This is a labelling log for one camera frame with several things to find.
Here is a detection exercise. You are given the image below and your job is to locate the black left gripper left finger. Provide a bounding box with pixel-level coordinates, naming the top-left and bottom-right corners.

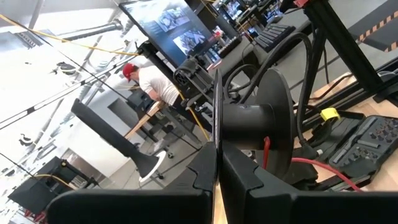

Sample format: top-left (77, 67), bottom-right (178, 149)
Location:
top-left (46, 141), bottom-right (218, 224)

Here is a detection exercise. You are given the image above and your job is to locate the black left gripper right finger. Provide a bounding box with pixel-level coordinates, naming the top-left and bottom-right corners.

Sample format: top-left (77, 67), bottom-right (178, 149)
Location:
top-left (220, 141), bottom-right (398, 224)

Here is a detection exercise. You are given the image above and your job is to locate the black cord spool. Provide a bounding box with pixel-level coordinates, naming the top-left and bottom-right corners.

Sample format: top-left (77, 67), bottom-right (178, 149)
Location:
top-left (213, 67), bottom-right (295, 180)

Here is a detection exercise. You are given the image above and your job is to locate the wooden side table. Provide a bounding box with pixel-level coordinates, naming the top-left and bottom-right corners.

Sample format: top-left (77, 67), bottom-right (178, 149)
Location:
top-left (124, 100), bottom-right (166, 140)

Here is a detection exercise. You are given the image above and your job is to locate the black bit set case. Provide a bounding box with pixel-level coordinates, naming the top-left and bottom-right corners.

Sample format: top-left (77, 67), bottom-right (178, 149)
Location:
top-left (310, 110), bottom-right (398, 187)

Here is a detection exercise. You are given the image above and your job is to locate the black covered cart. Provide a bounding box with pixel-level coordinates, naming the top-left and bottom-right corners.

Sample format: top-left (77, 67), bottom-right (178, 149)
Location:
top-left (7, 155), bottom-right (97, 215)

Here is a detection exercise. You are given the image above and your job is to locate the person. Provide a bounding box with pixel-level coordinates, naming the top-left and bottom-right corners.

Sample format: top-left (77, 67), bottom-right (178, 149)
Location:
top-left (122, 62), bottom-right (187, 108)

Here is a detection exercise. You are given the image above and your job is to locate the black keyboard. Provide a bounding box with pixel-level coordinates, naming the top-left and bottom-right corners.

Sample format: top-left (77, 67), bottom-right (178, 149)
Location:
top-left (254, 23), bottom-right (297, 53)

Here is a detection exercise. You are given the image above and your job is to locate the large flat monitor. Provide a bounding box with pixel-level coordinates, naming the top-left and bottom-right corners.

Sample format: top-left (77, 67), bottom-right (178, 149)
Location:
top-left (119, 0), bottom-right (218, 68)

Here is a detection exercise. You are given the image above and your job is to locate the black upright post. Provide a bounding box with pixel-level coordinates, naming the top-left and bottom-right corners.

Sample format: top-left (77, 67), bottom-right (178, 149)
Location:
top-left (70, 98), bottom-right (168, 184)

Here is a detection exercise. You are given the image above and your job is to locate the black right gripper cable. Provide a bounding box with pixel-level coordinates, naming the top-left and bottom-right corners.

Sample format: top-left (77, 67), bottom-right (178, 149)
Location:
top-left (223, 30), bottom-right (330, 156)

